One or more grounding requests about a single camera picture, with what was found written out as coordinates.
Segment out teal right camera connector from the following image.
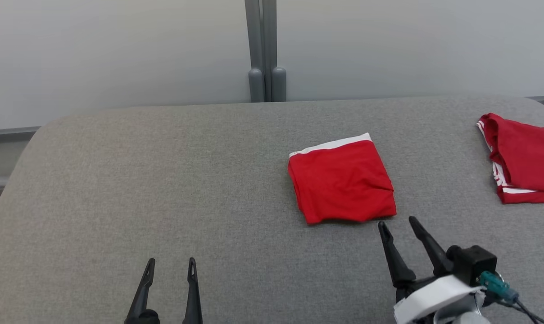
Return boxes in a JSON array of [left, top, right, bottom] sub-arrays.
[[478, 271, 520, 303]]

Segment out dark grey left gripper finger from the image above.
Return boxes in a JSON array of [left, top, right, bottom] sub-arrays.
[[183, 257, 204, 324], [124, 258, 160, 324]]

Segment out red shorts with white stripe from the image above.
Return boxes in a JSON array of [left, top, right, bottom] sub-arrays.
[[288, 133, 397, 225]]

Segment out grey wall rail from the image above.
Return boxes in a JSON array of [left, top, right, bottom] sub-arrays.
[[0, 127, 41, 144]]

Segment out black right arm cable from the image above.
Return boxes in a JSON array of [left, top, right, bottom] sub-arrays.
[[497, 297, 544, 324]]

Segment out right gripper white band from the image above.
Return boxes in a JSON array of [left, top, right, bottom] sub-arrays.
[[378, 216, 486, 324]]

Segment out red t-shirt with white sleeves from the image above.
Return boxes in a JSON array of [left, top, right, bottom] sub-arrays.
[[476, 112, 544, 204]]

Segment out grey partition post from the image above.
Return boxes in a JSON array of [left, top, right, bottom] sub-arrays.
[[245, 0, 266, 103], [262, 0, 287, 102]]

